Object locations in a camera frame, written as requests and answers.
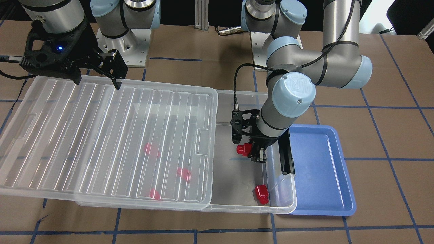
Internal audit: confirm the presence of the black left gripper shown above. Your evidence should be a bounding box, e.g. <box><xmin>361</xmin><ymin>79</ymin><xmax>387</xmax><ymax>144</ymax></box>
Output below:
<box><xmin>230</xmin><ymin>109</ymin><xmax>289</xmax><ymax>163</ymax></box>

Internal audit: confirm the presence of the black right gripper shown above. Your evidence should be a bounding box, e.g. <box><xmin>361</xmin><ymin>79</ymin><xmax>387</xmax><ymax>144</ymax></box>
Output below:
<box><xmin>20</xmin><ymin>20</ymin><xmax>128</xmax><ymax>90</ymax></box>

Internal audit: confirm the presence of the red block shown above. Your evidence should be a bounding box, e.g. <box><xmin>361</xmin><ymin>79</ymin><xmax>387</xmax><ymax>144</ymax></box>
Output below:
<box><xmin>254</xmin><ymin>184</ymin><xmax>269</xmax><ymax>205</ymax></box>
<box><xmin>143</xmin><ymin>143</ymin><xmax>161</xmax><ymax>159</ymax></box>
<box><xmin>236</xmin><ymin>143</ymin><xmax>252</xmax><ymax>157</ymax></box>
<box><xmin>177</xmin><ymin>168</ymin><xmax>191</xmax><ymax>183</ymax></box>
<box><xmin>149</xmin><ymin>188</ymin><xmax>161</xmax><ymax>200</ymax></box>

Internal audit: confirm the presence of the clear plastic box lid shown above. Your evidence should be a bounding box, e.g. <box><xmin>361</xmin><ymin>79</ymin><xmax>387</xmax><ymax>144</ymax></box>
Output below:
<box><xmin>0</xmin><ymin>75</ymin><xmax>218</xmax><ymax>211</ymax></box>

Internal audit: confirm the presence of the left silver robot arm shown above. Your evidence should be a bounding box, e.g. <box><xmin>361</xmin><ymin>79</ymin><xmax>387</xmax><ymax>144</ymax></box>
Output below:
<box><xmin>231</xmin><ymin>0</ymin><xmax>373</xmax><ymax>163</ymax></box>

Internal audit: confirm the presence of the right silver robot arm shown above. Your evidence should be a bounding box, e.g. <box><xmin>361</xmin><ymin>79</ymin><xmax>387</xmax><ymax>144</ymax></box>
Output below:
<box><xmin>20</xmin><ymin>0</ymin><xmax>161</xmax><ymax>90</ymax></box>

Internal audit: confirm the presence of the clear plastic storage box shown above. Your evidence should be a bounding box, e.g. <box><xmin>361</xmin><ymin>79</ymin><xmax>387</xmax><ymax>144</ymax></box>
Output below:
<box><xmin>73</xmin><ymin>89</ymin><xmax>297</xmax><ymax>214</ymax></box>

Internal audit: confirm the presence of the red block in box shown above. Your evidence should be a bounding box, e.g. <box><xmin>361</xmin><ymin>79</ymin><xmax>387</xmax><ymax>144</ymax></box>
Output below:
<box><xmin>254</xmin><ymin>184</ymin><xmax>269</xmax><ymax>205</ymax></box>

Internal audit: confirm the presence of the red block under lid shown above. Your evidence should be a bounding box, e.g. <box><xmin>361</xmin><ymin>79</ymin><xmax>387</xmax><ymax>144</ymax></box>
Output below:
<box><xmin>177</xmin><ymin>168</ymin><xmax>191</xmax><ymax>183</ymax></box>
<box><xmin>149</xmin><ymin>188</ymin><xmax>161</xmax><ymax>200</ymax></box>
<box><xmin>143</xmin><ymin>143</ymin><xmax>161</xmax><ymax>159</ymax></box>

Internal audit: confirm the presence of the blue plastic tray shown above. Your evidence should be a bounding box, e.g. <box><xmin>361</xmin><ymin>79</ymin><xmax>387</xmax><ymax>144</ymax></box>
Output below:
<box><xmin>289</xmin><ymin>124</ymin><xmax>357</xmax><ymax>216</ymax></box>

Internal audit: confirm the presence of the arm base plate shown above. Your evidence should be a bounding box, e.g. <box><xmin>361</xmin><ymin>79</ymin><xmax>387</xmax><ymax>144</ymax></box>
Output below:
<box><xmin>250</xmin><ymin>31</ymin><xmax>302</xmax><ymax>63</ymax></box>
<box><xmin>96</xmin><ymin>29</ymin><xmax>152</xmax><ymax>68</ymax></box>

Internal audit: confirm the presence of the black box latch handle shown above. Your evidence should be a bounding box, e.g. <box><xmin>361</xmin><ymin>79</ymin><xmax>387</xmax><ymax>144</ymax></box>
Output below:
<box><xmin>278</xmin><ymin>129</ymin><xmax>295</xmax><ymax>175</ymax></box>

